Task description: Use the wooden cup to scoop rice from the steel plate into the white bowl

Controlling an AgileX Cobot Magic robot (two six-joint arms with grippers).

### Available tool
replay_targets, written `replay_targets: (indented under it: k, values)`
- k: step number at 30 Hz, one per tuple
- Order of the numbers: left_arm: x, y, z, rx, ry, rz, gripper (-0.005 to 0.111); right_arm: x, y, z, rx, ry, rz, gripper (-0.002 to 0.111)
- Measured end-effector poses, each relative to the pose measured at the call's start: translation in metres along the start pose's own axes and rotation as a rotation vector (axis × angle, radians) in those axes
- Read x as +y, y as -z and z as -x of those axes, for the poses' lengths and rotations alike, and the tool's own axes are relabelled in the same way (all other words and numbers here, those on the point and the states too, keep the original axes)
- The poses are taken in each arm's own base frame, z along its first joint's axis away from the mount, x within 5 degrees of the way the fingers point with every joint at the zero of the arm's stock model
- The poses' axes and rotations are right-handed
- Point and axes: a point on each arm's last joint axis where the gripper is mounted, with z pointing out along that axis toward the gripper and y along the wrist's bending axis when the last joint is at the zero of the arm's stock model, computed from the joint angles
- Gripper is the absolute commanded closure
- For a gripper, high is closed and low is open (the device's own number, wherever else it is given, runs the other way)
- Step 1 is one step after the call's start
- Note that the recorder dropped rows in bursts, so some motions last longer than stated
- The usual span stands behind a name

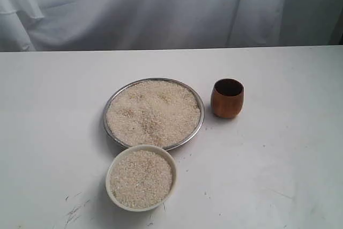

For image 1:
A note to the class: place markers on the brown wooden cup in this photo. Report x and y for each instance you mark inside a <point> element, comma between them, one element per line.
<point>227,98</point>

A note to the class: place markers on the white backdrop cloth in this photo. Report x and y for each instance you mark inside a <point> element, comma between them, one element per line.
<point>60,25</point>

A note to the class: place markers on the rice in white bowl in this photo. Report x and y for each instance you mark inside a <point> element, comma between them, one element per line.
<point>141,179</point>

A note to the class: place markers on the white ceramic bowl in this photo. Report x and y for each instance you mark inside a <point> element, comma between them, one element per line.
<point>123,154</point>

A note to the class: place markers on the beige grain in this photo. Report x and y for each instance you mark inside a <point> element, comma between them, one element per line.
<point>152,111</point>

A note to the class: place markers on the round steel tray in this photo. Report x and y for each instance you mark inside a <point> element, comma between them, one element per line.
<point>197,121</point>

